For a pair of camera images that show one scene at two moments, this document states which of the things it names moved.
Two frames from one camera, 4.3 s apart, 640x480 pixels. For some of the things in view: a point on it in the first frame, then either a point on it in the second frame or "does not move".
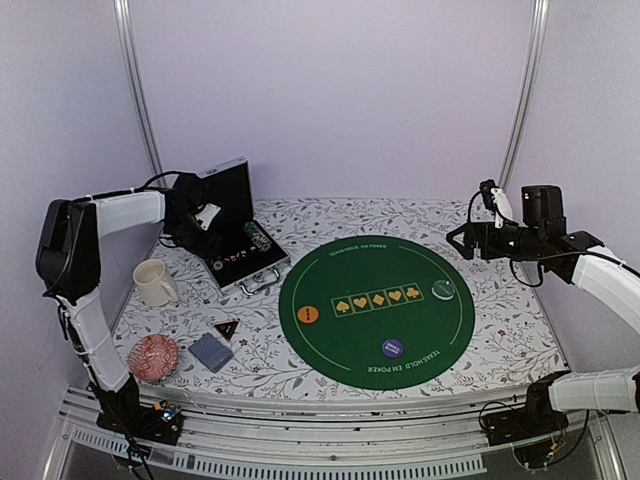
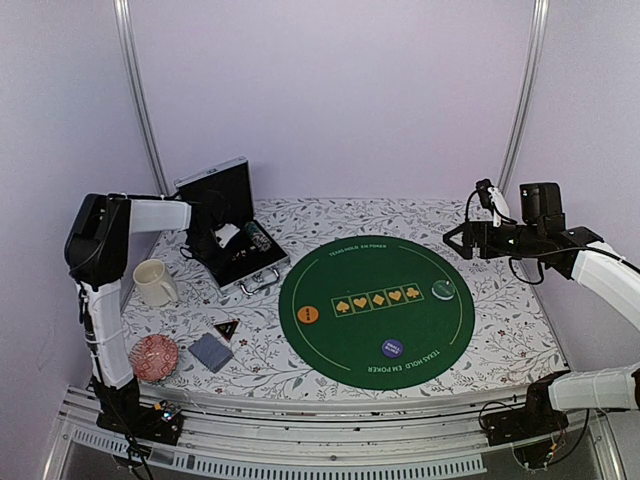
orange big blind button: x=308 y=314 does not move
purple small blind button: x=392 y=348 does not move
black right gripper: x=482 y=231 does not move
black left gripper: x=208 y=246 -> x=217 y=265
